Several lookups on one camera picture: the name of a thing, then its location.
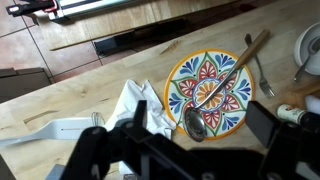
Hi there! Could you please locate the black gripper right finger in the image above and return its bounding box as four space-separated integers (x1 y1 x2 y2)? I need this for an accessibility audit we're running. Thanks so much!
244 100 282 148

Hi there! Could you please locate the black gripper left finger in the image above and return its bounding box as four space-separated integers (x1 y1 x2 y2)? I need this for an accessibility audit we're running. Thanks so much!
133 99 149 130

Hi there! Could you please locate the wooden stepped counter rack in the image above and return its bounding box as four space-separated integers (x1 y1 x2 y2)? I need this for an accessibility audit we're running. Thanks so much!
284 81 320 109

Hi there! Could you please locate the crumpled white paper towel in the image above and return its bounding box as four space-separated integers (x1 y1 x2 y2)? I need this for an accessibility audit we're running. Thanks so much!
103 79 177 141

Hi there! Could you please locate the small white labelled bottle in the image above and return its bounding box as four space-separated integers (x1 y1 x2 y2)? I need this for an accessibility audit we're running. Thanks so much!
276 103 308 125

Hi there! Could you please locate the metal fork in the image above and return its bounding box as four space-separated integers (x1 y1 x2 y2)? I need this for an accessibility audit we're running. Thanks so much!
244 33 276 100

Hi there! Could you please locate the tall silver shaker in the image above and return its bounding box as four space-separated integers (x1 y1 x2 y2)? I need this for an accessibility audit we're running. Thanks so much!
304 94 320 115

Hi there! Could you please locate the colourful floral patterned plate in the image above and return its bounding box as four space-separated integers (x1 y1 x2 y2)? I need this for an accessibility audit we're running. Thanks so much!
163 48 256 141

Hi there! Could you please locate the metal spoon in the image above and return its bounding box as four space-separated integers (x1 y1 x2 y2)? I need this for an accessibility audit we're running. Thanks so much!
293 36 320 83

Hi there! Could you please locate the white ceramic bowl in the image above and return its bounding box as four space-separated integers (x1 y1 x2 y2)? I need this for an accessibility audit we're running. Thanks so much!
293 21 320 77

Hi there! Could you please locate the wooden robot platform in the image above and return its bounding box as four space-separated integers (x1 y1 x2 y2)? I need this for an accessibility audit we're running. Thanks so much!
34 0 241 52

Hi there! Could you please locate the metal ladle wooden handle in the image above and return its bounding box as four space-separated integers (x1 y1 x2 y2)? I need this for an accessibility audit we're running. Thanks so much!
182 29 271 143

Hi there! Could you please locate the aluminium base frame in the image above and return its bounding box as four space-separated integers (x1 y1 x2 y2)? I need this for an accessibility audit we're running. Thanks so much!
49 0 141 22

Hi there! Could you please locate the black clamp red handle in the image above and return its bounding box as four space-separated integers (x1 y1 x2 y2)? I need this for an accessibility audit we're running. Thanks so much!
5 0 60 19

